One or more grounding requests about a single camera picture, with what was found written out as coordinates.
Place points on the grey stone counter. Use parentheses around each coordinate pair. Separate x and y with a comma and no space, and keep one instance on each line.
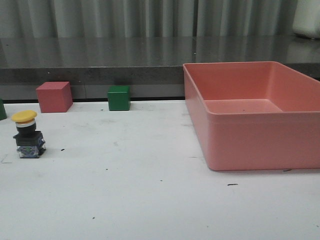
(151,66)

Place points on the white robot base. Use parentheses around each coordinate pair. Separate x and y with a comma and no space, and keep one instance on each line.
(306,20)

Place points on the pink plastic bin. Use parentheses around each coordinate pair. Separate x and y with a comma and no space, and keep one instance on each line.
(259,115)

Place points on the green block at left edge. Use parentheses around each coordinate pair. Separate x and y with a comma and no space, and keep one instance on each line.
(3,114)

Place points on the yellow push button switch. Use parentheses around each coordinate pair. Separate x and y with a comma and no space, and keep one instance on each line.
(30,143)

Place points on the pink cube block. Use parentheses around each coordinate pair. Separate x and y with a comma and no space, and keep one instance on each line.
(54,97)

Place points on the green cube block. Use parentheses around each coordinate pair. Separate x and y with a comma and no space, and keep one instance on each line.
(119,98)

